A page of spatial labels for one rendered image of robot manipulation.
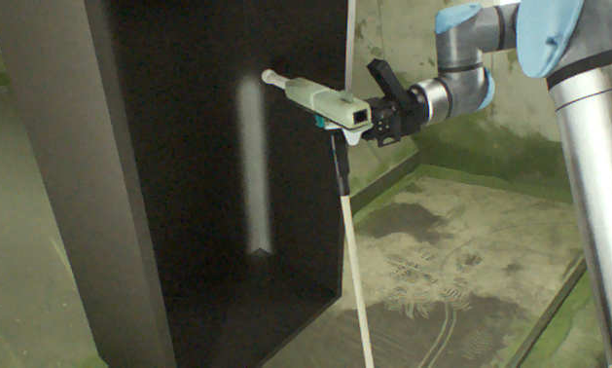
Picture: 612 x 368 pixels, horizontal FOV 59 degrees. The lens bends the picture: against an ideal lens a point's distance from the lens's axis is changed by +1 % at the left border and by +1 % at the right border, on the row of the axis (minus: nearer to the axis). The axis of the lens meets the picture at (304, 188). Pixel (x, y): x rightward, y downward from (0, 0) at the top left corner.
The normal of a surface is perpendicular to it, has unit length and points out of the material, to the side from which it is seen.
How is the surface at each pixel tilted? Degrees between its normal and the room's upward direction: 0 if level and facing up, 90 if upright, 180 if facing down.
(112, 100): 102
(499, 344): 0
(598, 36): 62
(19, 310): 57
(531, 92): 90
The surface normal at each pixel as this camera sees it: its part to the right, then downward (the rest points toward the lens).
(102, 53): 0.75, 0.36
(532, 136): -0.67, 0.42
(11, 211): 0.52, -0.33
